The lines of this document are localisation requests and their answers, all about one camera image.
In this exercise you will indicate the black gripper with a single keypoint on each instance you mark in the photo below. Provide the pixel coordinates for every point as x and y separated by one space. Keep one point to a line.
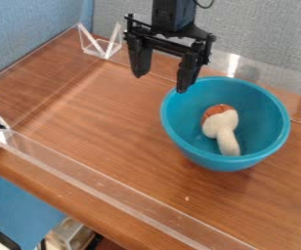
187 42

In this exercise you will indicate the plush mushroom toy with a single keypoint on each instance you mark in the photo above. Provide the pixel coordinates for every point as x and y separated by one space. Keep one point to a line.
219 122

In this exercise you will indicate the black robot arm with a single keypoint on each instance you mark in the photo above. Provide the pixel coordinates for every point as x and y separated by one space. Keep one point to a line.
174 13

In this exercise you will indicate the blue plastic bowl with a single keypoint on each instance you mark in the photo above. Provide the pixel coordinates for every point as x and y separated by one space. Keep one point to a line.
261 132

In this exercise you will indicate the clear acrylic back barrier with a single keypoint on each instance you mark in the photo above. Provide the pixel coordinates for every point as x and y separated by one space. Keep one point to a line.
280 80

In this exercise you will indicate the clear acrylic barrier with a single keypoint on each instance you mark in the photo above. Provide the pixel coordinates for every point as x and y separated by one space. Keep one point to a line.
280 80
135 219

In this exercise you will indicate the clear acrylic front barrier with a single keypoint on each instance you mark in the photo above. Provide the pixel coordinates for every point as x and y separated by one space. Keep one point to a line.
135 219

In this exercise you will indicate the clear acrylic corner bracket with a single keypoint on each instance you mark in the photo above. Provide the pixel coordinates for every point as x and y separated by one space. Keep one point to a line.
97 46

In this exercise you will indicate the metal table leg frame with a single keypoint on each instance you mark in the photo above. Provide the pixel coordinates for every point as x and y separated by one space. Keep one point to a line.
69 236

